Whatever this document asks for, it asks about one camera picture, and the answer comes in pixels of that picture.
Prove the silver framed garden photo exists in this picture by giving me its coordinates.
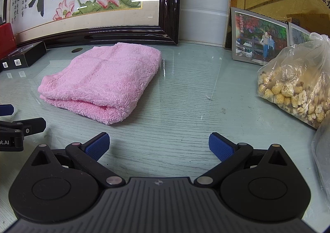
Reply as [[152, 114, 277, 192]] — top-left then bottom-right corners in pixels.
[[231, 7, 289, 66]]

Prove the black cardboard box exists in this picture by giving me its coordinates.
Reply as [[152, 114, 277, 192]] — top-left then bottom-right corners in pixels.
[[9, 41, 47, 68], [0, 46, 31, 71]]

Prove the pink fluffy towel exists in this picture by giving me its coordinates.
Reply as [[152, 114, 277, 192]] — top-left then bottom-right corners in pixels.
[[37, 42, 163, 125]]

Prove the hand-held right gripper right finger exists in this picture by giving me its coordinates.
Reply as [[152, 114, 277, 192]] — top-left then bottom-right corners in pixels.
[[193, 132, 290, 189]]

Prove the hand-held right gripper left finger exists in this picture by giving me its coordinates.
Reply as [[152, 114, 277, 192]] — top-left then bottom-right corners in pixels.
[[30, 132, 127, 189]]

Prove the red box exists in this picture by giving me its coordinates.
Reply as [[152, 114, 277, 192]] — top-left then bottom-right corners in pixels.
[[0, 23, 16, 60]]

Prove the clear plastic bag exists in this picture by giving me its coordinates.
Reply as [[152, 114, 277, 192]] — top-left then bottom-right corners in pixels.
[[311, 117, 330, 205]]

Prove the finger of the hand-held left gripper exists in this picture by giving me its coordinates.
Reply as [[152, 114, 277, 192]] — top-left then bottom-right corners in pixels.
[[0, 104, 15, 118], [0, 117, 47, 137]]

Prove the plastic bag of dried food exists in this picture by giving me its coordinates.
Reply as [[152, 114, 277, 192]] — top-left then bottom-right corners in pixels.
[[256, 32, 330, 130]]

